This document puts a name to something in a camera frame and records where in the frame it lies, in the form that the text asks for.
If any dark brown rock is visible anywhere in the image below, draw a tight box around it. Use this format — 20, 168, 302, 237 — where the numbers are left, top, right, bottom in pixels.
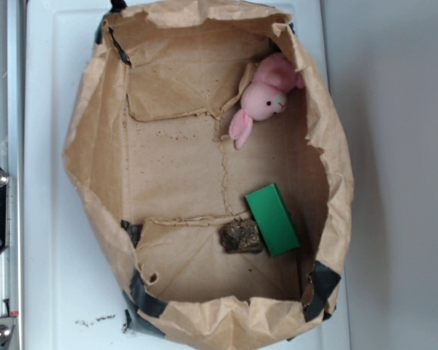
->
220, 219, 264, 254

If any green rectangular block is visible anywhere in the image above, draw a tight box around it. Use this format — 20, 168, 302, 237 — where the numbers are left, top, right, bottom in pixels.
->
245, 184, 301, 257

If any pink plush bunny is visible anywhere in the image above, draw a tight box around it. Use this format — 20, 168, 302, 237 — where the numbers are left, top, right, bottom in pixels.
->
228, 52, 305, 149

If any aluminium frame rail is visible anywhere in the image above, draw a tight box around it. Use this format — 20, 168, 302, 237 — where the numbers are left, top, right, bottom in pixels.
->
0, 1, 26, 349

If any brown paper bag bin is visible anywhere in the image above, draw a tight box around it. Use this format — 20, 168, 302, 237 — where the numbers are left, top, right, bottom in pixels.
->
63, 1, 353, 349

